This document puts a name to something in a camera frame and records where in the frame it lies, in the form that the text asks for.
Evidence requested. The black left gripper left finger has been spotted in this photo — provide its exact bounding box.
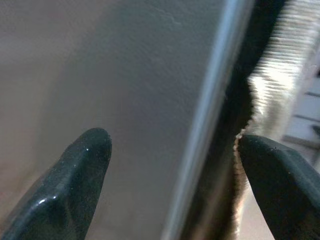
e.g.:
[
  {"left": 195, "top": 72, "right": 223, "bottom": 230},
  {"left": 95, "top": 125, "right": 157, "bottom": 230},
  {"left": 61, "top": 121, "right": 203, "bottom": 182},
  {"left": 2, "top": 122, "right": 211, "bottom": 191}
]
[{"left": 0, "top": 127, "right": 113, "bottom": 240}]

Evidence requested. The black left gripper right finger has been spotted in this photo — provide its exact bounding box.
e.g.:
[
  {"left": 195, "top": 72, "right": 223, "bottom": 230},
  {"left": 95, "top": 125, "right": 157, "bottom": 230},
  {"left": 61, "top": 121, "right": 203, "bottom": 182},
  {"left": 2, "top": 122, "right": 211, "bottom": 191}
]
[{"left": 238, "top": 135, "right": 320, "bottom": 240}]

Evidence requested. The grey fridge door white inside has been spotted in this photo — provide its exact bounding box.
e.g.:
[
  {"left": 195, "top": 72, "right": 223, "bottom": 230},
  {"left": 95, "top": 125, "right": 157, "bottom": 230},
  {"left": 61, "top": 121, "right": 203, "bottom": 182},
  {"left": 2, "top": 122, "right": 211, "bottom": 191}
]
[{"left": 0, "top": 0, "right": 256, "bottom": 240}]

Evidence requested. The beige ribbed panel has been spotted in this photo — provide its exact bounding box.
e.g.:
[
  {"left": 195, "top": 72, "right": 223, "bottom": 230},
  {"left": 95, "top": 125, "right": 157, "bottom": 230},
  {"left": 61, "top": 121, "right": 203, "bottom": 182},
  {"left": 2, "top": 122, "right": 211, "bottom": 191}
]
[{"left": 234, "top": 0, "right": 320, "bottom": 156}]

